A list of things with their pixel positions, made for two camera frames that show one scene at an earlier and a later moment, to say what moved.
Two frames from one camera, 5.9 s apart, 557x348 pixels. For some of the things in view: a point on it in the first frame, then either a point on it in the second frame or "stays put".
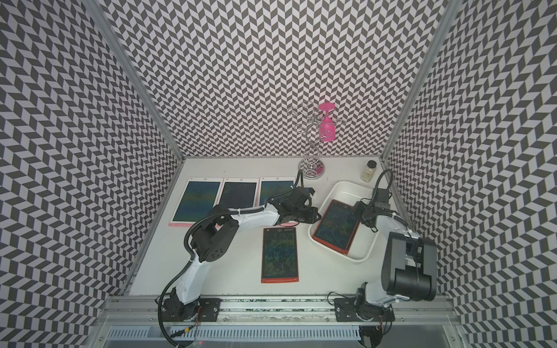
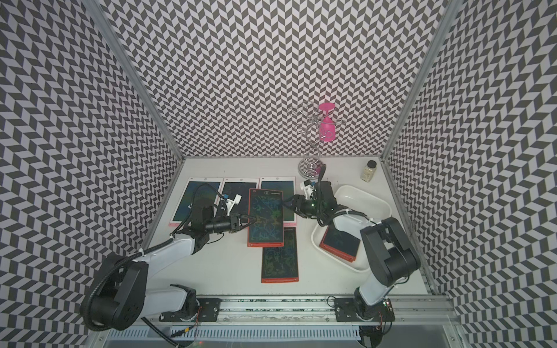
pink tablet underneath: [270, 186] stays put
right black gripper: [358, 206] → [300, 206]
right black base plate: [345, 311] stays put
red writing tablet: [279, 255] stays put
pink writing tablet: [238, 193] stays put
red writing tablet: [337, 226] → [267, 230]
